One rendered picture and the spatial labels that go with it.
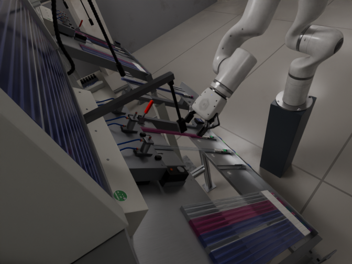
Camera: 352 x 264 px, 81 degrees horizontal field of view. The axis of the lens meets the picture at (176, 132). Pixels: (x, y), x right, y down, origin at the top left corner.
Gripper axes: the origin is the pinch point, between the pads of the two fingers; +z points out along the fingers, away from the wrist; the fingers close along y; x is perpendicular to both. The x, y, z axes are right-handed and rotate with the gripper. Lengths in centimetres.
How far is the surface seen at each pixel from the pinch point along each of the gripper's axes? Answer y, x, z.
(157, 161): 14.4, -21.1, 8.7
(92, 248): 38, -48, 3
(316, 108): -28, 169, -58
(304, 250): 48, 18, 7
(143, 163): 15.3, -25.8, 9.5
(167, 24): -328, 157, -63
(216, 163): 8.6, 16.5, 8.2
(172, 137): -46, 44, 28
